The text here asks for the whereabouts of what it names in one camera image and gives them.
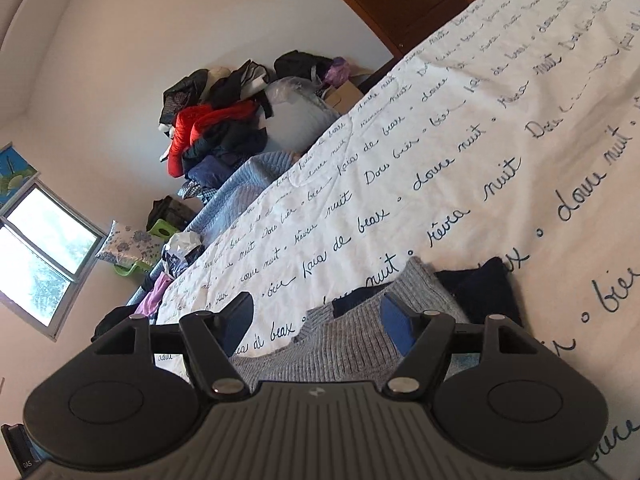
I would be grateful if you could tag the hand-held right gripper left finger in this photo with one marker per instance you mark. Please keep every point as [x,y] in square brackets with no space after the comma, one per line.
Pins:
[240,325]

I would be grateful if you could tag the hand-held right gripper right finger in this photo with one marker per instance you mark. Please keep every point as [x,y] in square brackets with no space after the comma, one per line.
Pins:
[397,329]

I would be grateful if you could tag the grey sweater with navy sleeves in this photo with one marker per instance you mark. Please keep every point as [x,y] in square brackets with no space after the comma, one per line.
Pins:
[340,345]

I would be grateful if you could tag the pile of dark clothes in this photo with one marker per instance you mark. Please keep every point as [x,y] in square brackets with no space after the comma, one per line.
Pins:
[240,82]

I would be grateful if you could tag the purple garment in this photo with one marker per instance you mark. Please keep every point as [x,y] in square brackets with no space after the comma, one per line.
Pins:
[155,295]

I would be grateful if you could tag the white plastic bag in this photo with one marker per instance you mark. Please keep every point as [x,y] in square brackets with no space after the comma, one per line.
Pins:
[182,245]

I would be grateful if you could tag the green plastic stool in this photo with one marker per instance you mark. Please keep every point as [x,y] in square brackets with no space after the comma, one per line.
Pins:
[162,227]

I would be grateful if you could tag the floral pillow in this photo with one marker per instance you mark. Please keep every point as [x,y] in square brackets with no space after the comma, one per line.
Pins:
[127,245]

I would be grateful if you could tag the light blue quilt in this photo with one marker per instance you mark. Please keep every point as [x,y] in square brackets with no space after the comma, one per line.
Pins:
[240,185]

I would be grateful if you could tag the checked cloth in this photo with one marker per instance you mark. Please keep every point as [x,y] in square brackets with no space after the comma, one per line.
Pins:
[192,192]

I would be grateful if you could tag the blue cloth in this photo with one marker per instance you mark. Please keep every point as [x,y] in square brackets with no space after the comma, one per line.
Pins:
[205,170]

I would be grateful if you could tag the white script-printed bed cover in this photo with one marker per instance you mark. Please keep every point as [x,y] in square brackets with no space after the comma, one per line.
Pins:
[450,160]

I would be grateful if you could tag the navy jacket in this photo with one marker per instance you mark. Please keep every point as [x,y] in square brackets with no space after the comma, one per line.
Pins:
[230,145]

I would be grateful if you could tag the red puffer jacket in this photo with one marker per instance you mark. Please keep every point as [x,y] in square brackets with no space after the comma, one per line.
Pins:
[187,130]

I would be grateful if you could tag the sliding window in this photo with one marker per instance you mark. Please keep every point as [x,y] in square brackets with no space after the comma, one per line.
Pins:
[50,220]

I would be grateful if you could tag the light blue pillow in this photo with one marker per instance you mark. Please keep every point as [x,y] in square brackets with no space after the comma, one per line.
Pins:
[300,115]

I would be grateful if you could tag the cardboard box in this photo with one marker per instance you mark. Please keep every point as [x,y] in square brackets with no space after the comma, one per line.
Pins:
[345,95]

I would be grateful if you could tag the black quilted jacket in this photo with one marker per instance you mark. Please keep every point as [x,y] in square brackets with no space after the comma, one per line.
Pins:
[185,90]

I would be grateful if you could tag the purple fluffy item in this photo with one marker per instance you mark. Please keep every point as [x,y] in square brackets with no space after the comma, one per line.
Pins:
[337,70]

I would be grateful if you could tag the black backpack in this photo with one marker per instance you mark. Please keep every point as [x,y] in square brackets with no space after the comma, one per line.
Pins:
[295,62]

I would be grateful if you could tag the wall poster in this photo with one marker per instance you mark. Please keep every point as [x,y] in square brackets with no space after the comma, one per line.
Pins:
[12,175]

